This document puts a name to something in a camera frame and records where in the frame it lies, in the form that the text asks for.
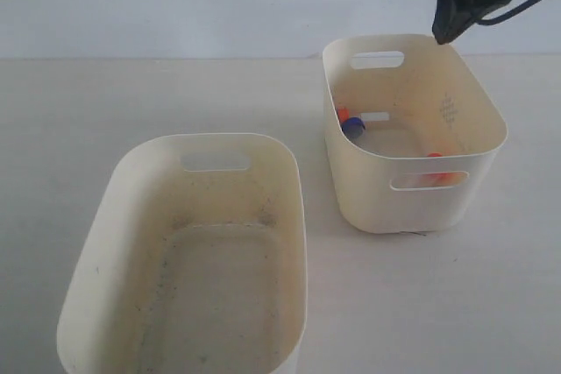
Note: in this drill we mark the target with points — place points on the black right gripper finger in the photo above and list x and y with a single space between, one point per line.
452 18

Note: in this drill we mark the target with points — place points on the orange-capped clear tube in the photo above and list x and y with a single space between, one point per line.
342 114

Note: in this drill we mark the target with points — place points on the blue-capped clear tube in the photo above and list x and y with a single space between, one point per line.
354 126

